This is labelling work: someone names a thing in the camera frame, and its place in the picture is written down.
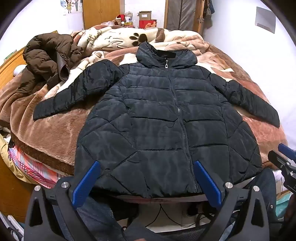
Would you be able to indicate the cartoon wall poster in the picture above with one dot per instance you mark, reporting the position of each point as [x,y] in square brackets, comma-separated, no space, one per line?
[69,7]

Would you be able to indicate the person's left leg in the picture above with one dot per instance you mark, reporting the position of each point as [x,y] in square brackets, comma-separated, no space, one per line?
[101,215]

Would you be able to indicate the person's leg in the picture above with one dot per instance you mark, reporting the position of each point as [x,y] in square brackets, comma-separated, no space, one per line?
[263,187]
[101,215]

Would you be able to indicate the cardboard box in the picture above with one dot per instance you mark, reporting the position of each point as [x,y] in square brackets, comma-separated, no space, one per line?
[143,15]

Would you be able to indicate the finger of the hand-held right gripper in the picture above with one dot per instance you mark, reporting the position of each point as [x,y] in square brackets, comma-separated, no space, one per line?
[286,151]
[277,160]

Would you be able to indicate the hanging bag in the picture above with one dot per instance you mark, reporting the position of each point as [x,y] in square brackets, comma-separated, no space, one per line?
[209,12]

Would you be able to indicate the black puffer jacket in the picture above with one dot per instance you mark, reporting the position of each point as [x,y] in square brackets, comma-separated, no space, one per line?
[150,115]

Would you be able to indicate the teal plastic bag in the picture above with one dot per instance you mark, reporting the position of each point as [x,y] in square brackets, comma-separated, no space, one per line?
[282,206]

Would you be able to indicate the grey wall panel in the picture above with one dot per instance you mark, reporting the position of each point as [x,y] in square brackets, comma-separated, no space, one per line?
[266,19]

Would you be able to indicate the grey fabric closet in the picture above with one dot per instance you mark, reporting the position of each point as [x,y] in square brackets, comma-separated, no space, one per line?
[180,14]

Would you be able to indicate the wooden wardrobe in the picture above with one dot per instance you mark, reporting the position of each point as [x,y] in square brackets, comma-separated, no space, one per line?
[101,14]

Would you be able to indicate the red santa hat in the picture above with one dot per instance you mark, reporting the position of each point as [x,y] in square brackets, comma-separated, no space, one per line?
[119,18]

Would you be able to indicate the brown puffer jacket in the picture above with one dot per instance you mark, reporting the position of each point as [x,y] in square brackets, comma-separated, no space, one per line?
[46,53]

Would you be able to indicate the plaid bed sheet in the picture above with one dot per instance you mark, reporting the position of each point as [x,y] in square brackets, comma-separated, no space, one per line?
[30,166]

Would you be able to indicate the paw print fleece blanket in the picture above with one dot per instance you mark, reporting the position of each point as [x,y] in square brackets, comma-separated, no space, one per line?
[46,129]

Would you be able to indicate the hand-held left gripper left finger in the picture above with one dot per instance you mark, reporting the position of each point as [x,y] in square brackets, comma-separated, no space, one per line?
[85,183]

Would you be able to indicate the red box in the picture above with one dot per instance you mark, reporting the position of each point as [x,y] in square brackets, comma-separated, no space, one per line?
[148,23]

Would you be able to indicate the white metal rack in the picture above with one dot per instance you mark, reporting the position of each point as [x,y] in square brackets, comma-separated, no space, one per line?
[12,223]

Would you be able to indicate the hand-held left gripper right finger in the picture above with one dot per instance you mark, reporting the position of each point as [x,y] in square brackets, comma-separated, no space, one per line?
[208,183]

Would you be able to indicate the person's right leg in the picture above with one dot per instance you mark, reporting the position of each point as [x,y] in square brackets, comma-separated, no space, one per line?
[263,187]

